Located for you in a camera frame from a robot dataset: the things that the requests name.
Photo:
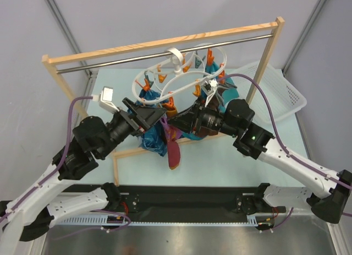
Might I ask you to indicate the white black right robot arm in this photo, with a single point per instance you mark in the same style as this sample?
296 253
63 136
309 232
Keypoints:
324 191

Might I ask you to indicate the wooden clothes rack frame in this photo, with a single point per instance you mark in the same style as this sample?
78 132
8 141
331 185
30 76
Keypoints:
274 27

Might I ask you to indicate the orange hanger clip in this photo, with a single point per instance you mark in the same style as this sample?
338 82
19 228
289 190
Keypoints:
170 104

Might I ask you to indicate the white perforated plastic basket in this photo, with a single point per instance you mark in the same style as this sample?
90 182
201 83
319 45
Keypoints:
283 97

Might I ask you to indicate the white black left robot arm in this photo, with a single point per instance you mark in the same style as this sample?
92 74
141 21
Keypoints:
33 213

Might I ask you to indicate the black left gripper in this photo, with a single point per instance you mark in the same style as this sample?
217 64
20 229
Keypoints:
143 117

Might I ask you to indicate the dark blue patterned cloth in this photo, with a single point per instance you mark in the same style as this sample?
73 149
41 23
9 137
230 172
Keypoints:
153 139

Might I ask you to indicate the teal plain cloth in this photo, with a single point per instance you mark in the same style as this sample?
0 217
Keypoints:
225 84

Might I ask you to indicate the steel hanging rod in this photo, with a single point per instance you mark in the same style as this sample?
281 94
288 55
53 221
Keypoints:
161 54

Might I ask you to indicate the brown grey sock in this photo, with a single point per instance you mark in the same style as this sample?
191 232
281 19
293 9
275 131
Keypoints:
208 119

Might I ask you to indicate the maroon purple yellow sock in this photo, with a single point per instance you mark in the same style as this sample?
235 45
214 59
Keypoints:
171 110

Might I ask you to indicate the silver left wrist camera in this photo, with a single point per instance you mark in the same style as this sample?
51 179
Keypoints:
107 98

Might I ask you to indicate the white round clip hanger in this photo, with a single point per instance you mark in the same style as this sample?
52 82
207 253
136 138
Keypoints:
178 73

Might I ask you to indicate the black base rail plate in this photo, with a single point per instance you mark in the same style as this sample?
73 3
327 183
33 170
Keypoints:
173 204

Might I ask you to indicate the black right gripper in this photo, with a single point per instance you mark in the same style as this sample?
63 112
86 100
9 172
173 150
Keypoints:
197 117

